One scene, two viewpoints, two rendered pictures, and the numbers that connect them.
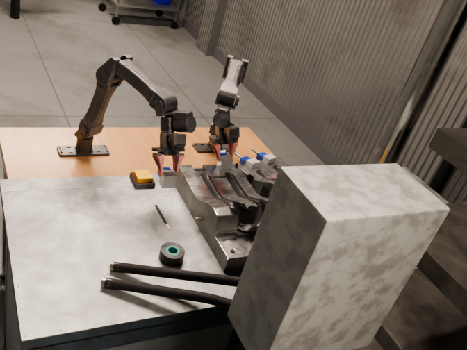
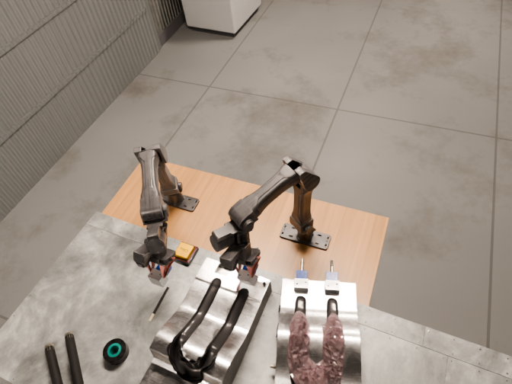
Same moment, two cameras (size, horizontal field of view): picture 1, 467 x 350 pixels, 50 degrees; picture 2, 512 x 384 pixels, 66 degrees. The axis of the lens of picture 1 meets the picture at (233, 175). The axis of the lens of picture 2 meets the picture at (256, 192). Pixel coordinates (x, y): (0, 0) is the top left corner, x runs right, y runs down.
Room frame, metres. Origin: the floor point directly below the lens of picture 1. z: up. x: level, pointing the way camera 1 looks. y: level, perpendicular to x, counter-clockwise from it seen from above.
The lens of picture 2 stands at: (1.50, -0.57, 2.17)
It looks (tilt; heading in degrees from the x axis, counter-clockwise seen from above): 51 degrees down; 64
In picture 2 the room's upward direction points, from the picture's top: 8 degrees counter-clockwise
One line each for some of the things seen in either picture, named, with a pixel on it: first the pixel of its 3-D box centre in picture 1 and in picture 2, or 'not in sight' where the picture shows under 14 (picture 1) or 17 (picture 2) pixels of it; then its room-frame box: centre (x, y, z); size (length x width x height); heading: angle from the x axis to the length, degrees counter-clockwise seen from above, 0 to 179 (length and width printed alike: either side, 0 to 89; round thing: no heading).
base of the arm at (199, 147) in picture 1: (215, 141); (305, 231); (2.04, 0.12, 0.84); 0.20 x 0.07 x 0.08; 126
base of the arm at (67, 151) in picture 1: (84, 143); (174, 195); (1.69, 0.61, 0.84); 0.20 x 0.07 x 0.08; 126
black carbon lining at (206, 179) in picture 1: (235, 193); (209, 325); (1.53, -0.03, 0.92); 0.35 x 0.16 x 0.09; 34
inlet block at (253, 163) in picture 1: (244, 160); (302, 274); (1.91, -0.03, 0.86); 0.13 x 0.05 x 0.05; 51
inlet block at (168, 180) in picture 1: (163, 171); (164, 266); (1.50, 0.24, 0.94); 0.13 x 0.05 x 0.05; 34
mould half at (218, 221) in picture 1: (232, 206); (206, 334); (1.52, -0.03, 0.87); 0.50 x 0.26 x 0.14; 34
